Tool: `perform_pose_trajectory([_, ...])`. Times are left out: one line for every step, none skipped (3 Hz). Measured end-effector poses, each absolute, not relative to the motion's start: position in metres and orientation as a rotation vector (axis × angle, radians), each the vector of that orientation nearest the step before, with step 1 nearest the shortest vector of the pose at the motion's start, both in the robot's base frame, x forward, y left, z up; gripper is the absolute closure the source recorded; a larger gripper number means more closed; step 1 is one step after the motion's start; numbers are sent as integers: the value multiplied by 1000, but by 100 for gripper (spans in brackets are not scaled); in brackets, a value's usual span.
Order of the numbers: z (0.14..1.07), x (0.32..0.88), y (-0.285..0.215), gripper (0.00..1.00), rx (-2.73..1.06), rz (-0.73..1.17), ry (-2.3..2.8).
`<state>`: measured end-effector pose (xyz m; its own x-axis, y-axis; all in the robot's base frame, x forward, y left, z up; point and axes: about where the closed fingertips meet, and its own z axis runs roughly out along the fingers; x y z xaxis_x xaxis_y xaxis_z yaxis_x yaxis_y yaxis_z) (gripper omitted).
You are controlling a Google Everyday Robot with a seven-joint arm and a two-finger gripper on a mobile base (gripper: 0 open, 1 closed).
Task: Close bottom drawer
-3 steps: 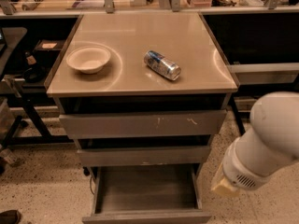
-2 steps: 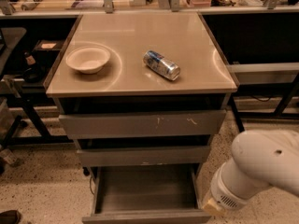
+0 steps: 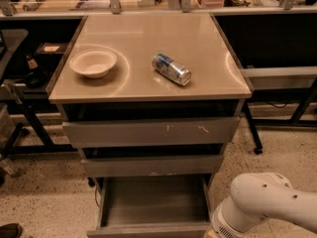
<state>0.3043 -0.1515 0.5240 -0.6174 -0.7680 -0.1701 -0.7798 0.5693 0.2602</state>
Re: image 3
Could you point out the grey bottom drawer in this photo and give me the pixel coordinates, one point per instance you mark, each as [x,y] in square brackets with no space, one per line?
[153,207]

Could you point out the grey drawer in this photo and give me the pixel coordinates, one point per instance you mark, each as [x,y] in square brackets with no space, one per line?
[153,207]
[152,166]
[160,132]

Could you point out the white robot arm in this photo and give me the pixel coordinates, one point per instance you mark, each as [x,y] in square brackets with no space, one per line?
[255,198]

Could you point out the grey drawer cabinet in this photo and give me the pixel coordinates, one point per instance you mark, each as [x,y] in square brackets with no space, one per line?
[134,90]

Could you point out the grey top drawer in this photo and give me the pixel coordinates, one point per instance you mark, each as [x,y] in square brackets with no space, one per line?
[160,132]

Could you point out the grey middle drawer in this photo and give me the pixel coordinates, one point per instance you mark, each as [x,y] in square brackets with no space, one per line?
[152,166]

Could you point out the blue silver soda can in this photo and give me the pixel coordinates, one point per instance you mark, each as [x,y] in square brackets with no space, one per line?
[172,70]

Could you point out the white paper bowl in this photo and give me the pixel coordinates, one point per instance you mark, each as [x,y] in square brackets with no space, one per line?
[93,63]

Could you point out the black shoe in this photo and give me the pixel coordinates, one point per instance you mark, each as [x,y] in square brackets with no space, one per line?
[11,230]

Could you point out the grey bench frame right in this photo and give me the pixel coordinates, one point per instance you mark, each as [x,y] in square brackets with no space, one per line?
[288,84]

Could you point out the black desk frame left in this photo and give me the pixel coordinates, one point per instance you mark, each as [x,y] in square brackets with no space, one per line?
[11,40]

